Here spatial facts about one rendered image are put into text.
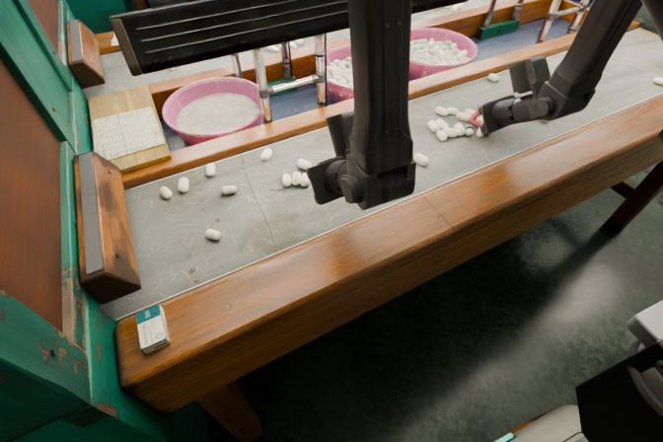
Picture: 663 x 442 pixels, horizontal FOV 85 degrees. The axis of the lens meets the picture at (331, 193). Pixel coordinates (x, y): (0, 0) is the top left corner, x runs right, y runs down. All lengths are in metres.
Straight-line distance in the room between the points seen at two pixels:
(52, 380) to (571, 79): 0.83
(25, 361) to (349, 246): 0.45
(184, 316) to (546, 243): 1.54
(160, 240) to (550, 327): 1.36
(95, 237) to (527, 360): 1.35
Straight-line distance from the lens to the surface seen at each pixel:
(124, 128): 1.00
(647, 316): 0.38
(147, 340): 0.62
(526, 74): 0.86
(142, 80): 1.27
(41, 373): 0.48
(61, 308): 0.59
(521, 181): 0.86
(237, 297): 0.63
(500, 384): 1.46
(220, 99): 1.11
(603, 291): 1.82
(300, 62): 1.22
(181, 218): 0.79
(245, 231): 0.73
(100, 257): 0.63
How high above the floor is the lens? 1.31
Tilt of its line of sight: 47 degrees down
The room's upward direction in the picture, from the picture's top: straight up
